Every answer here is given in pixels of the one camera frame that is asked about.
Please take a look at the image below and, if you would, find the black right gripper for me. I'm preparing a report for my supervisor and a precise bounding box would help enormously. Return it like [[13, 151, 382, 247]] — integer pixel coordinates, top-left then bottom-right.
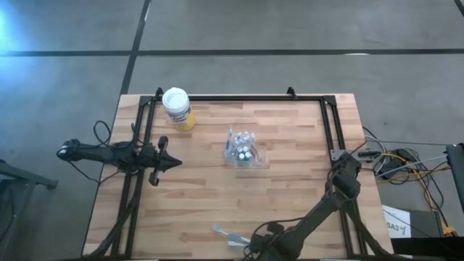
[[249, 221, 291, 261]]

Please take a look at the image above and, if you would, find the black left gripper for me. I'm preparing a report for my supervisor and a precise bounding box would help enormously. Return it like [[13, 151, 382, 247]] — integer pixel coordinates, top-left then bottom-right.
[[146, 135, 183, 187]]

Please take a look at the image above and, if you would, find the clear plastic bag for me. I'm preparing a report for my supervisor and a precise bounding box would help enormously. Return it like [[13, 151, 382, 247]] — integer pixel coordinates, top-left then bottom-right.
[[222, 124, 266, 170]]

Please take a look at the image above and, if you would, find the Lysol wipes canister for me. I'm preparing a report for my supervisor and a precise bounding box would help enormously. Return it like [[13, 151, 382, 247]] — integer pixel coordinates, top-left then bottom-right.
[[161, 86, 196, 133]]

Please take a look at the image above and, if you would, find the white paper sign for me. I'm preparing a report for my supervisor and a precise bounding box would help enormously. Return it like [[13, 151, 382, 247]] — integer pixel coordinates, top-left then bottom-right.
[[381, 204, 413, 239]]

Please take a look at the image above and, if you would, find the black power brick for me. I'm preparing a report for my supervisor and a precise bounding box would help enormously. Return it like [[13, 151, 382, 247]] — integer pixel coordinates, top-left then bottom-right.
[[376, 147, 418, 178]]

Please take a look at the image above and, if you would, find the black stand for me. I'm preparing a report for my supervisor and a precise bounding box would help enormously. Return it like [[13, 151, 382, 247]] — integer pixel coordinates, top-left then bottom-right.
[[0, 158, 59, 261]]

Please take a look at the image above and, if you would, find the black box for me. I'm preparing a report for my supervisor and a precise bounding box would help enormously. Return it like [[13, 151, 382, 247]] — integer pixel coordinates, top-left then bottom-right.
[[390, 236, 464, 261]]

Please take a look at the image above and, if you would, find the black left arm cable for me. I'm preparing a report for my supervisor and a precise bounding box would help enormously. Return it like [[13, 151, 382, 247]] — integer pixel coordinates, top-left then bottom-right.
[[93, 120, 112, 146]]

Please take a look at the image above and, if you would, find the black aluminium rig frame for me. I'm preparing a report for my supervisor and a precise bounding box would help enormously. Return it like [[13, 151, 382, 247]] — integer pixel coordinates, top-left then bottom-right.
[[82, 86, 395, 261]]

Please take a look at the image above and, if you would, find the yellow cable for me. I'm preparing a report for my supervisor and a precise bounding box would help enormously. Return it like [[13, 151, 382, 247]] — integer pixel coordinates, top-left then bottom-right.
[[380, 152, 456, 237]]

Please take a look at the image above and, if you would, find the white cable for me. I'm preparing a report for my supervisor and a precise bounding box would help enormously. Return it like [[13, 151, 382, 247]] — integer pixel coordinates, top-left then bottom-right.
[[375, 154, 450, 179]]

